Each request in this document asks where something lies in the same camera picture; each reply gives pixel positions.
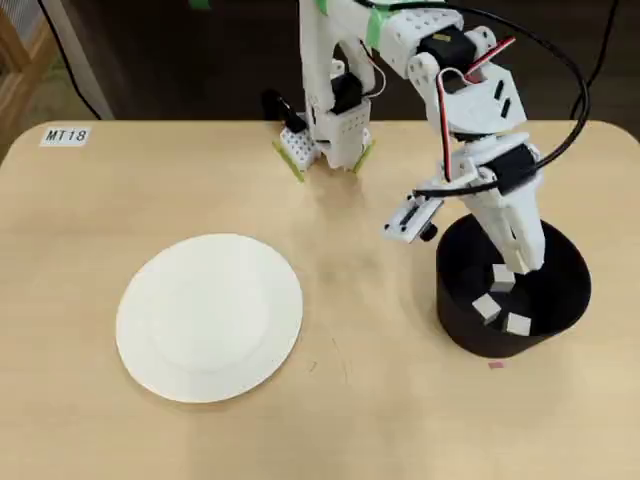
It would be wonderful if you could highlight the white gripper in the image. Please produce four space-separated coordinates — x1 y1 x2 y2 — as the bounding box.
437 131 547 275

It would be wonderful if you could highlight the white cube block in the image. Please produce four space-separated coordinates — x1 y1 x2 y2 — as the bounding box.
471 294 502 324
491 263 515 294
503 312 532 336

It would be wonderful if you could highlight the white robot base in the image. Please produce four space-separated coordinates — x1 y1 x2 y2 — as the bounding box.
279 97 376 174

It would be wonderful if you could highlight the black round pot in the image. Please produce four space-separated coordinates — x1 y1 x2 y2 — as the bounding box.
434 214 593 359

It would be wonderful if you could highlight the white round plate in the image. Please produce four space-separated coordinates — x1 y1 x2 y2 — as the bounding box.
114 232 305 405

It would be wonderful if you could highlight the black table clamp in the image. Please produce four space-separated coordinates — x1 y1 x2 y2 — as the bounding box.
262 89 307 134

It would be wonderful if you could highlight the white MT18 label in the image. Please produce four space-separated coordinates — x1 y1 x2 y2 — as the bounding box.
39 125 91 149

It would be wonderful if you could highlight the wooden shelf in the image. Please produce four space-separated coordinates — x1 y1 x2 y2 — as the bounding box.
0 9 54 166

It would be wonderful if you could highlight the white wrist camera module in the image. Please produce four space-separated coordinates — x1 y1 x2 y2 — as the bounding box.
382 192 444 245

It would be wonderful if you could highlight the red servo wire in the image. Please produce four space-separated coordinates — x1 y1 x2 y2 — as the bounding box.
435 35 517 184

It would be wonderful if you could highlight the green base bracket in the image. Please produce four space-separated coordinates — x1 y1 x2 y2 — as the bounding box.
351 140 377 175
272 138 305 183

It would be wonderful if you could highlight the thin white servo wire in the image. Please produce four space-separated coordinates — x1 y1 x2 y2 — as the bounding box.
357 42 390 99

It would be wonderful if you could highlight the thin black background cable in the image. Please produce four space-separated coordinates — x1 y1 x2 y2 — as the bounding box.
569 0 621 121
38 0 104 121

